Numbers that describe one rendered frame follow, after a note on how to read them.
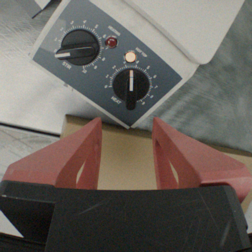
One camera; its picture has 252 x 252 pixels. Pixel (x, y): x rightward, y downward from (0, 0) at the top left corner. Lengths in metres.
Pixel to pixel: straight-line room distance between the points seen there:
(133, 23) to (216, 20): 0.07
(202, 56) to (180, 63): 0.02
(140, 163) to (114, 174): 0.03
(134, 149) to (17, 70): 0.15
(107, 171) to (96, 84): 0.08
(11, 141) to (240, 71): 0.33
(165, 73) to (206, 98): 0.12
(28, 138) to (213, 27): 0.21
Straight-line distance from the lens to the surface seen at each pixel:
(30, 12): 0.23
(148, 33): 0.17
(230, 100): 0.33
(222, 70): 0.31
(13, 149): 0.24
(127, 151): 0.20
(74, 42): 0.17
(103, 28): 0.17
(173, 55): 0.18
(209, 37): 0.18
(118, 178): 0.21
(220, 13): 0.20
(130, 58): 0.17
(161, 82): 0.19
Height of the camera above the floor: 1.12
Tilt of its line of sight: 67 degrees down
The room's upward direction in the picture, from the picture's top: 125 degrees clockwise
